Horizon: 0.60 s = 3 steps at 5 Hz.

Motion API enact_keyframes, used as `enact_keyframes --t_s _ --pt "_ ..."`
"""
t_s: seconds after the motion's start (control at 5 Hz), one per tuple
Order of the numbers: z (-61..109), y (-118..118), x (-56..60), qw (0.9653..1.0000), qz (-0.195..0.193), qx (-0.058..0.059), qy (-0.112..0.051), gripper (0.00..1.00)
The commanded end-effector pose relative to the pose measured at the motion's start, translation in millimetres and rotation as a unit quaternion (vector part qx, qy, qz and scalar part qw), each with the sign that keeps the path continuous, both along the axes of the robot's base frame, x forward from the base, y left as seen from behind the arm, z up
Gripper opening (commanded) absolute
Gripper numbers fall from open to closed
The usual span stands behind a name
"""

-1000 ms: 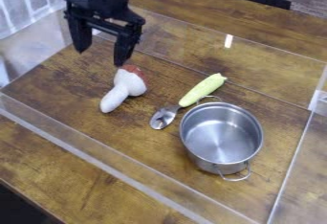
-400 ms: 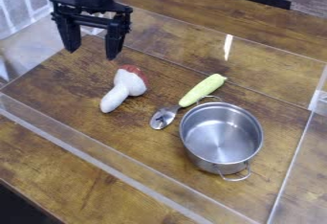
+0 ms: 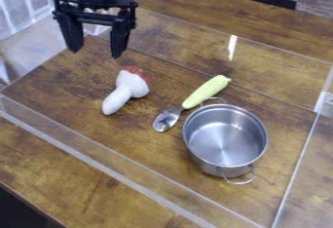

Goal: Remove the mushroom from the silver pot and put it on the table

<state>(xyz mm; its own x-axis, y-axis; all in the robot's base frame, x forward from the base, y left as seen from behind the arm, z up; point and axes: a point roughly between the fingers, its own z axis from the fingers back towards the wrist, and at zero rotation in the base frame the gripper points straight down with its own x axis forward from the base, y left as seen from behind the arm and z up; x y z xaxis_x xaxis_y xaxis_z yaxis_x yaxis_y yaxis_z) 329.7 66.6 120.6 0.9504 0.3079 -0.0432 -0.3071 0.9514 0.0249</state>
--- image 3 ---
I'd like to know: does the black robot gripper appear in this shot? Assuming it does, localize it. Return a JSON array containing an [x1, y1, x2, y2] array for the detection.
[[54, 0, 138, 58]]

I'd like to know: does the white red plush mushroom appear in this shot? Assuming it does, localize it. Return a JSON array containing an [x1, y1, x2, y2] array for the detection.
[[102, 65, 151, 115]]

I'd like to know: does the silver metal pot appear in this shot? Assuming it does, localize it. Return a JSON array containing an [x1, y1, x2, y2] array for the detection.
[[182, 97, 267, 185]]

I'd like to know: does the green handled metal spoon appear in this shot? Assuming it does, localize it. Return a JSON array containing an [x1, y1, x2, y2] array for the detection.
[[152, 75, 230, 133]]

